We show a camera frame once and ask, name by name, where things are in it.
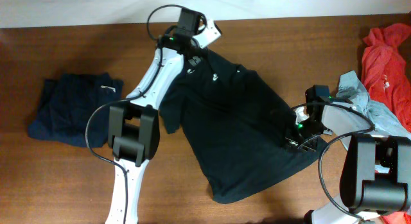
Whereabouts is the black t-shirt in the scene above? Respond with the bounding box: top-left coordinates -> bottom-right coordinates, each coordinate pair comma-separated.
160,51 -> 326,204

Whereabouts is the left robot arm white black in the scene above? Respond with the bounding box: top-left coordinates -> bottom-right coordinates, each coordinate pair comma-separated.
106,7 -> 221,223

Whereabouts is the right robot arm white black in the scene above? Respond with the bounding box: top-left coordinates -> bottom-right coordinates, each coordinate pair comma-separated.
285,85 -> 410,224

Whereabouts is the light blue grey garment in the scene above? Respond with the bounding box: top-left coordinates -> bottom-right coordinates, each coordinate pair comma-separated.
337,71 -> 410,139

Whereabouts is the red t-shirt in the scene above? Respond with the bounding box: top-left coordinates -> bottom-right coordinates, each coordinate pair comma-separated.
361,23 -> 411,224

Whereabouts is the folded navy blue garment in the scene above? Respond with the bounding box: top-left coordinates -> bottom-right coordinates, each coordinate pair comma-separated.
28,73 -> 124,148

